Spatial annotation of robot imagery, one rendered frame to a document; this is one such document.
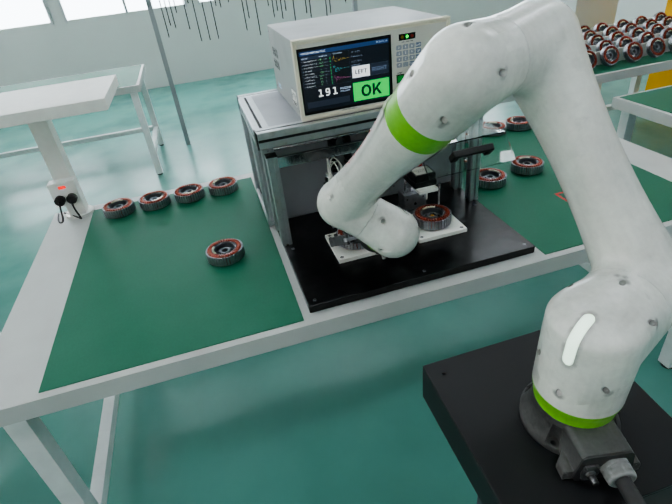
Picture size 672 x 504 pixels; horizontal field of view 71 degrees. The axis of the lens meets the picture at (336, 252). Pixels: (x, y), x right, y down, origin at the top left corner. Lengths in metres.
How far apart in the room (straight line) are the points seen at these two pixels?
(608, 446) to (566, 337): 0.19
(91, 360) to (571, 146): 1.09
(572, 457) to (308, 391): 1.35
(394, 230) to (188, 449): 1.29
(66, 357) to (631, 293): 1.17
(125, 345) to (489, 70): 1.01
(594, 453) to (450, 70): 0.56
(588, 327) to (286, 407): 1.46
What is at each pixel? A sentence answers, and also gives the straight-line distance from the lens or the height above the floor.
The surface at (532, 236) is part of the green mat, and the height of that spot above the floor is 0.75.
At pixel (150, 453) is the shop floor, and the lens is 2.04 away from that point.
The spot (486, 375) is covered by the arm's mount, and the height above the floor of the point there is 0.83.
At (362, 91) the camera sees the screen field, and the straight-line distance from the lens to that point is 1.37.
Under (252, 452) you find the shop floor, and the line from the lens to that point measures 1.90.
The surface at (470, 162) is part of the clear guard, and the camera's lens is 1.26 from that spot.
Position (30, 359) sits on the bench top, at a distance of 1.39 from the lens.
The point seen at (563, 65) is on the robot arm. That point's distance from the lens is 0.77.
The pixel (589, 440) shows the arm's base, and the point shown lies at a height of 0.89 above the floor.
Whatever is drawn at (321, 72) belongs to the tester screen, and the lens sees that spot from 1.33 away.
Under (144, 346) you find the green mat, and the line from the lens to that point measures 1.25.
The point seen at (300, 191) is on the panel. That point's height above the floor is 0.86.
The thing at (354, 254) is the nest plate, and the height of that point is 0.78.
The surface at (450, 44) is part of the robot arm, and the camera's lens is 0.65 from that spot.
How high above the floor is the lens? 1.52
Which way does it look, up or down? 33 degrees down
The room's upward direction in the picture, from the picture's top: 7 degrees counter-clockwise
